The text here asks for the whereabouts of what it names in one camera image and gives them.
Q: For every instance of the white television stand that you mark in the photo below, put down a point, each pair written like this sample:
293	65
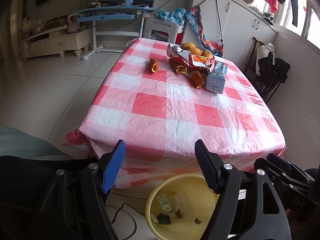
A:
55	42

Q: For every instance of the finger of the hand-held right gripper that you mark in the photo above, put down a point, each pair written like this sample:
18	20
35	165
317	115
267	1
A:
277	160
262	163

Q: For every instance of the pink checked tablecloth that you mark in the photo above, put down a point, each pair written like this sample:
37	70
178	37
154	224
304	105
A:
162	110

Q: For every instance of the blue green milk carton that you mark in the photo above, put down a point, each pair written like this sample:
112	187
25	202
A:
216	80

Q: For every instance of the yellow plastic bucket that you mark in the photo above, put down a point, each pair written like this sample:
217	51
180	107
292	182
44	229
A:
160	230

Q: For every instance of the black folding chair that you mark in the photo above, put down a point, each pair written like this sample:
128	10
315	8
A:
272	72

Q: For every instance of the blue study desk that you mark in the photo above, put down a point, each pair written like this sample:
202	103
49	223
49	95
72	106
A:
112	15

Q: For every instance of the orange fruit peel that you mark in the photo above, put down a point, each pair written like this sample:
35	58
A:
180	69
153	65
198	78

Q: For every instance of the white plastic stool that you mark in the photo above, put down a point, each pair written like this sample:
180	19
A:
162	30

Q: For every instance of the white green print packet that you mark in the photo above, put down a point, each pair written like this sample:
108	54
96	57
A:
165	202

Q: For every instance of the white tissue paper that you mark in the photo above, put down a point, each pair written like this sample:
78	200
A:
182	203

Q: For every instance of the white sack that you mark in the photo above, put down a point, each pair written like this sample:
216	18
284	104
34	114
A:
265	51

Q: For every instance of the blue plastic bag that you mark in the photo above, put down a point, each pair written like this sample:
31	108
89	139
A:
170	15

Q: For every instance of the dark wicker fruit basket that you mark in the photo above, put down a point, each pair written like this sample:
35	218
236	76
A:
200	47

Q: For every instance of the pair of sneakers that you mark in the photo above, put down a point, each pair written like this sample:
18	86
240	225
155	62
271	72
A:
268	18

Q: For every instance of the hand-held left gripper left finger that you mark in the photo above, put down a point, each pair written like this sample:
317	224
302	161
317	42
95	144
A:
112	167

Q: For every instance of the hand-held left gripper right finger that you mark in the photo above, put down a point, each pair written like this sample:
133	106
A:
207	167

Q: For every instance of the cartoon print long bag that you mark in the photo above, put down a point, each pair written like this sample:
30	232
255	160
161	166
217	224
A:
200	27

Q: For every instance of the dark wooden chair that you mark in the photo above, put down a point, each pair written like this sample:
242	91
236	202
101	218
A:
252	62

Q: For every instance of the beige kettlebell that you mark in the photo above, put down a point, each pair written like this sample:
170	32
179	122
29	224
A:
73	25

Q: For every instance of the white cabinet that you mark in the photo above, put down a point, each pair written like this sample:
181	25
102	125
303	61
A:
237	30

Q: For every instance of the red orange snack bag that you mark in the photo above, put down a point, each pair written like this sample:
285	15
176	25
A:
190	58

